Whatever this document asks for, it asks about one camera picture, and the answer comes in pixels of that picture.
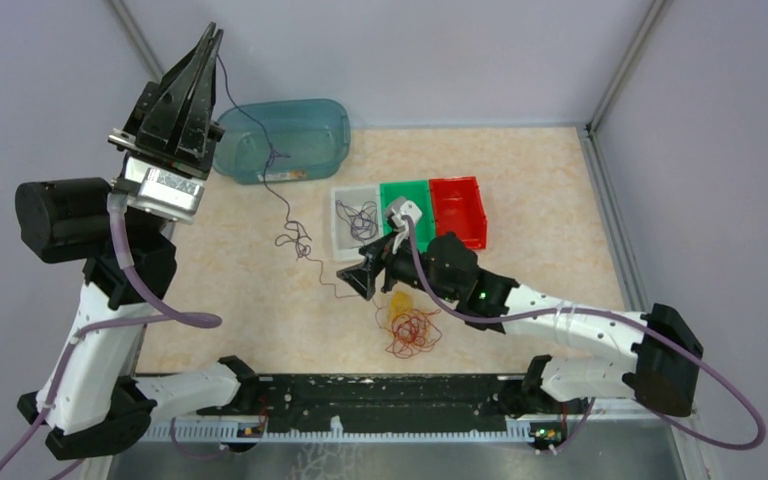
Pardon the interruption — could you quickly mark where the black thin cable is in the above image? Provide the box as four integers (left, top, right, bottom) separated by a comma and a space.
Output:
334, 197, 381, 244

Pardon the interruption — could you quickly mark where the white plastic bin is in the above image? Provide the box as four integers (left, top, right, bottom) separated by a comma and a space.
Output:
328, 184, 384, 262

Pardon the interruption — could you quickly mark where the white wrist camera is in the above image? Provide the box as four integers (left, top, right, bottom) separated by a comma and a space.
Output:
383, 196, 423, 232
113, 157, 205, 224

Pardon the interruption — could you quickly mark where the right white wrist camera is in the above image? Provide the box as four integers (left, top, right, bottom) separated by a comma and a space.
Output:
383, 196, 423, 232

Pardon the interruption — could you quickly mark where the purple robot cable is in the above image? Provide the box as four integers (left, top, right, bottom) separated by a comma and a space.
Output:
399, 215, 768, 453
0, 195, 224, 480

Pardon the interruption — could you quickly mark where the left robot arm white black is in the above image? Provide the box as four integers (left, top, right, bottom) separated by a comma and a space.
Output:
14, 24, 260, 460

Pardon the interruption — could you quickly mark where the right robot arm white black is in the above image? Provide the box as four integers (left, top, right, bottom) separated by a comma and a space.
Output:
337, 233, 704, 418

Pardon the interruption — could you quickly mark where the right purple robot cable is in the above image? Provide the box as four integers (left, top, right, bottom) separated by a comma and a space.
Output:
399, 215, 768, 453

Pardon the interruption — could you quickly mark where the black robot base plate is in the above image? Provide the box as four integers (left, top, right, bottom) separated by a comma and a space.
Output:
197, 372, 564, 439

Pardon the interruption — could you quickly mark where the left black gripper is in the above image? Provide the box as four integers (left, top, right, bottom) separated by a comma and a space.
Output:
106, 20, 226, 187

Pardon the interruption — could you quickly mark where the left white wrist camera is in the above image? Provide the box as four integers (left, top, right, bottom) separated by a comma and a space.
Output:
113, 157, 205, 224

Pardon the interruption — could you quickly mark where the white slotted cable duct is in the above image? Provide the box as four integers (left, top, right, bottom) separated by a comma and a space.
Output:
141, 417, 535, 445

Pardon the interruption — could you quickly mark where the red tangled cable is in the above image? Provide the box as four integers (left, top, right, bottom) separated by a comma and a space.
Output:
374, 299, 444, 360

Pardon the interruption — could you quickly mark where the red plastic bin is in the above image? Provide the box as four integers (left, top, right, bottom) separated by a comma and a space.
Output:
429, 176, 487, 251

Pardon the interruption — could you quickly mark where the green plastic bin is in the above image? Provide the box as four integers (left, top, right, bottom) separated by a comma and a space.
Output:
379, 180, 436, 252

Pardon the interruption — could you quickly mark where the left aluminium frame post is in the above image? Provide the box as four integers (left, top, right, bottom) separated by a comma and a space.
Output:
105, 1, 177, 84

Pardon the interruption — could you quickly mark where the right aluminium frame post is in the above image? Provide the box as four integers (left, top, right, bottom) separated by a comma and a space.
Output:
587, 0, 673, 137

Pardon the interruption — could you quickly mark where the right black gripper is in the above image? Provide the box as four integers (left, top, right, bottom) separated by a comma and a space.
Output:
338, 227, 460, 303

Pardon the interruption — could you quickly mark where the yellow tangled cable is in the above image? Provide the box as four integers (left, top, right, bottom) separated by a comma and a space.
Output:
386, 291, 418, 327

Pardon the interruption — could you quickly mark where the teal transparent plastic tub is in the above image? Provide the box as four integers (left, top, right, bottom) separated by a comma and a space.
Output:
213, 99, 351, 184

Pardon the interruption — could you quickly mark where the aluminium frame post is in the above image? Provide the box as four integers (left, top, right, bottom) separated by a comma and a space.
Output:
105, 1, 177, 84
587, 0, 673, 137

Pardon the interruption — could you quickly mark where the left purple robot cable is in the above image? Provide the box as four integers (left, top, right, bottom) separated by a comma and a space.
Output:
0, 195, 224, 480

